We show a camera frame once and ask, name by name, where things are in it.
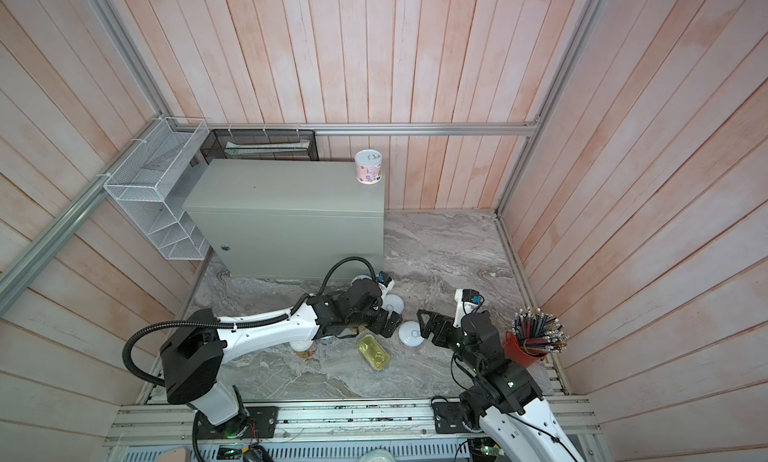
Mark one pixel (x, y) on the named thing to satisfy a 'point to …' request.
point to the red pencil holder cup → (534, 334)
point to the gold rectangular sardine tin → (374, 353)
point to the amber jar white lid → (303, 348)
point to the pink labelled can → (410, 335)
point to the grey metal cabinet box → (287, 220)
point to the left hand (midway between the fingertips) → (387, 319)
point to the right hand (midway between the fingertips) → (430, 314)
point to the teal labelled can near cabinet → (360, 277)
